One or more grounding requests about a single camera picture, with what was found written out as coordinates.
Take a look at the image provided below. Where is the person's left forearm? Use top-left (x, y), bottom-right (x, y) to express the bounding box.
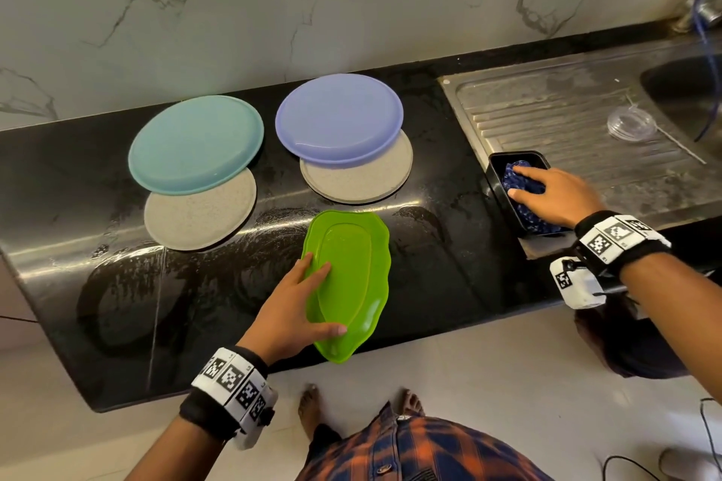
top-left (124, 416), bottom-right (227, 481)

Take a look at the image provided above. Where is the teal plate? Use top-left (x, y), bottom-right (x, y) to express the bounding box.
top-left (127, 94), bottom-right (266, 197)

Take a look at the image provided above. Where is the person's left hand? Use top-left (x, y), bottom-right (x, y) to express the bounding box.
top-left (237, 253), bottom-right (349, 367)

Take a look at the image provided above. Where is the blue striped cloth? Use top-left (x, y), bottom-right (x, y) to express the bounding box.
top-left (502, 159), bottom-right (566, 236)

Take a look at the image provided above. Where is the steel faucet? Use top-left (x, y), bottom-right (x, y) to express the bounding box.
top-left (673, 0), bottom-right (722, 37)

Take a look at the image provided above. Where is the blue orange plaid shirt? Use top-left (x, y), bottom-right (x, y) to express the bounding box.
top-left (296, 401), bottom-right (554, 481)

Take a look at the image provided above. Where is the black plastic tray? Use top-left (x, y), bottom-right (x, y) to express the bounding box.
top-left (485, 150), bottom-right (566, 240)

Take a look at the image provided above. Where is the speckled white plate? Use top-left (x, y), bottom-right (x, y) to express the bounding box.
top-left (143, 167), bottom-right (259, 252)
top-left (299, 129), bottom-right (415, 207)

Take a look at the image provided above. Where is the person's right hand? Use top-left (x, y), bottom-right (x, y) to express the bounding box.
top-left (508, 166), bottom-right (611, 231)

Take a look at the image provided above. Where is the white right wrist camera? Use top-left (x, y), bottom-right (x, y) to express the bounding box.
top-left (549, 255), bottom-right (627, 310)

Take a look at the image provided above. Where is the lavender plate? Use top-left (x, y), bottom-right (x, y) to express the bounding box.
top-left (274, 72), bottom-right (405, 168)

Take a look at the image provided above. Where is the person's foot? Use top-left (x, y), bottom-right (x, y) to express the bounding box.
top-left (395, 389), bottom-right (426, 418)
top-left (298, 385), bottom-right (325, 439)

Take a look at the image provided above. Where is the steel sink drainboard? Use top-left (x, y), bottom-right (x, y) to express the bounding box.
top-left (438, 35), bottom-right (722, 262)

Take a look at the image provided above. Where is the person's right forearm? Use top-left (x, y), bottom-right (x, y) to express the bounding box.
top-left (620, 253), bottom-right (722, 403)

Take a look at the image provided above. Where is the thin grey stick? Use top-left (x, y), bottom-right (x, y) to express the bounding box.
top-left (623, 92), bottom-right (710, 168)

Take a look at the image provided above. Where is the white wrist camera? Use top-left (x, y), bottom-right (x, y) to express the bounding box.
top-left (549, 255), bottom-right (627, 310)
top-left (231, 385), bottom-right (279, 450)

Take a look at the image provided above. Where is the person's left foot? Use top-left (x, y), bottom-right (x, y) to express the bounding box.
top-left (298, 385), bottom-right (325, 439)

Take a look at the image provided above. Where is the clear plastic lid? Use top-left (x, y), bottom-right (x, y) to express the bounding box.
top-left (605, 105), bottom-right (659, 144)

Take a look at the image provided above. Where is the black floor cable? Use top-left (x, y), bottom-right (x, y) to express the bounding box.
top-left (601, 396), bottom-right (722, 481)

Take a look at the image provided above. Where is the blue hose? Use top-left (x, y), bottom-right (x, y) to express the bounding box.
top-left (690, 13), bottom-right (722, 144)

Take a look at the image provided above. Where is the green plate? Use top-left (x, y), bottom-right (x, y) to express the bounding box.
top-left (301, 210), bottom-right (393, 365)

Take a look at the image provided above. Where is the person's right foot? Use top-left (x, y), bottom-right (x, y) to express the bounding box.
top-left (395, 389), bottom-right (426, 418)

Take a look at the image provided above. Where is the right wrist marker band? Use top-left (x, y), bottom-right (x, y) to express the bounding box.
top-left (573, 210), bottom-right (674, 279)

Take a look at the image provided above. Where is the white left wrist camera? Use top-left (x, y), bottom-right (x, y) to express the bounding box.
top-left (231, 385), bottom-right (279, 450)

